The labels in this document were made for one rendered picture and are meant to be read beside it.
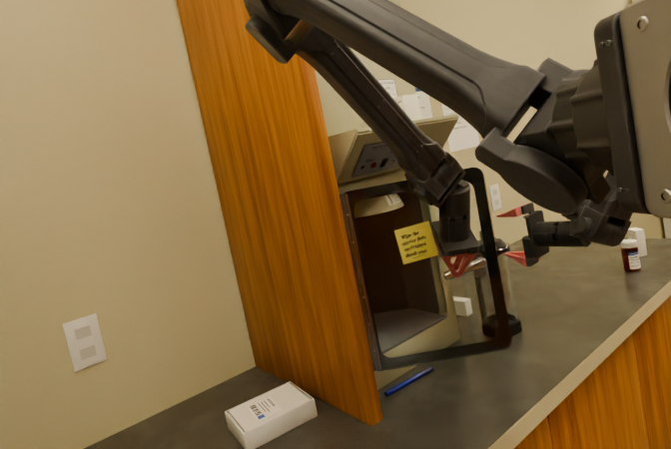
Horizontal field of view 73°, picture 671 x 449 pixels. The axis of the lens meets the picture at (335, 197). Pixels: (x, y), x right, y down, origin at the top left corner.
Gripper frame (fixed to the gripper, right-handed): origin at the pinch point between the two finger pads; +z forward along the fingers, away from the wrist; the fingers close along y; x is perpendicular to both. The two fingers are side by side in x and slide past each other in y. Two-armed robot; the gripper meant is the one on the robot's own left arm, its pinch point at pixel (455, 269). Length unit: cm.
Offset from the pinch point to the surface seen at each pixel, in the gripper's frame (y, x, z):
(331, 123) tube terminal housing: -21.2, -20.3, -27.4
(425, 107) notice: -101, 18, 2
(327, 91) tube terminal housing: -24.4, -20.0, -33.4
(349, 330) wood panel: 8.1, -22.9, 3.9
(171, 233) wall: -29, -66, -1
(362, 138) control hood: -11.0, -14.6, -27.1
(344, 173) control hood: -12.0, -19.0, -19.6
